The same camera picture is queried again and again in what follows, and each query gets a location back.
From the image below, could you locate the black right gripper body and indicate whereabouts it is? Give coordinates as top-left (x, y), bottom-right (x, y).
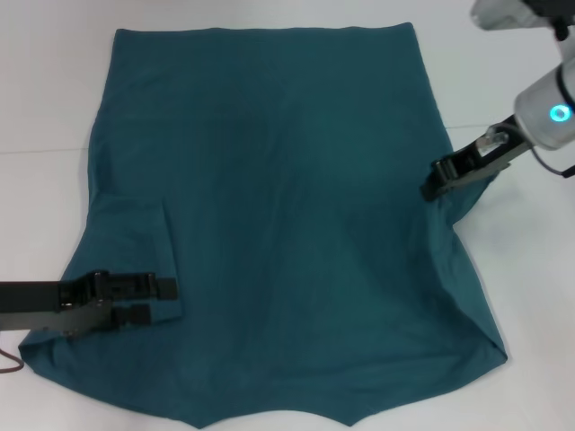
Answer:
top-left (448, 114), bottom-right (532, 181)

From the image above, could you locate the teal blue t-shirt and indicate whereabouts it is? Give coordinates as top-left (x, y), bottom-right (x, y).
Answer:
top-left (18, 21), bottom-right (509, 431)

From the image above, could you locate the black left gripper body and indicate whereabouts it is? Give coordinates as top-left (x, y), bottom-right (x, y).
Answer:
top-left (0, 270), bottom-right (114, 338)

